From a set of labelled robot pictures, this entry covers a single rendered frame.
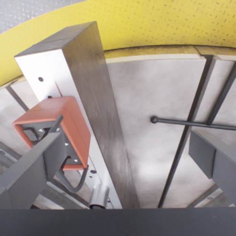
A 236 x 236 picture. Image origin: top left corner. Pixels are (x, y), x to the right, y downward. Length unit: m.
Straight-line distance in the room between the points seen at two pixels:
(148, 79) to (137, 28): 0.36
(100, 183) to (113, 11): 0.91
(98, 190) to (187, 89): 0.65
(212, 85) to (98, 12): 0.73
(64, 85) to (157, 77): 0.50
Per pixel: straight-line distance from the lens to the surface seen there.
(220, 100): 0.95
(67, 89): 0.48
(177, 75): 0.85
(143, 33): 1.09
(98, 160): 0.68
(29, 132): 0.47
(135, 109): 0.94
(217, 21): 1.16
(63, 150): 0.16
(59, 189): 1.83
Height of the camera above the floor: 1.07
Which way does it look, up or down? 50 degrees down
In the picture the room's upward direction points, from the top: 169 degrees counter-clockwise
